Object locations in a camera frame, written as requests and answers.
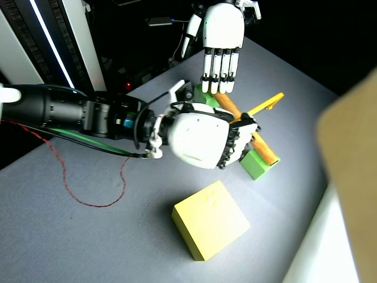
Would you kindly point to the wooden round rod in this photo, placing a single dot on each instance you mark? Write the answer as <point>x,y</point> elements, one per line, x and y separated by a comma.
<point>265,148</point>

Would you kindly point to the white light strip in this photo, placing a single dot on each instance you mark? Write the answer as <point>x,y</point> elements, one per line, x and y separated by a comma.
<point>51,44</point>

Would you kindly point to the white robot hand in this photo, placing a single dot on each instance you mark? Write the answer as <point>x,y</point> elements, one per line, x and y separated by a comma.
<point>200,138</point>
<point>224,26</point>

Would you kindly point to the yellow wooden block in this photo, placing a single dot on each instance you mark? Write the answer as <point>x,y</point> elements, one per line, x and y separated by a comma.
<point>212,218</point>

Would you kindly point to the grey table cloth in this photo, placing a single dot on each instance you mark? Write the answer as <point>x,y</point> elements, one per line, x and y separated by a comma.
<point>88,241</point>

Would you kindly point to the beige board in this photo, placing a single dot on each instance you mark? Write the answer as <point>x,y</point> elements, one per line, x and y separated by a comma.
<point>353,147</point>

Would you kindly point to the white frame column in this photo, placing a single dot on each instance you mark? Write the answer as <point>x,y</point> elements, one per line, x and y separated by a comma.
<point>84,44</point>

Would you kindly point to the small grey device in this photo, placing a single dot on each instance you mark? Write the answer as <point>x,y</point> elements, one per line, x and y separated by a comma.
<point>160,21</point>

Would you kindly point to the green support block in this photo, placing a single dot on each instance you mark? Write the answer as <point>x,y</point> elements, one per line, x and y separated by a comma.
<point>203,95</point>
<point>253,165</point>

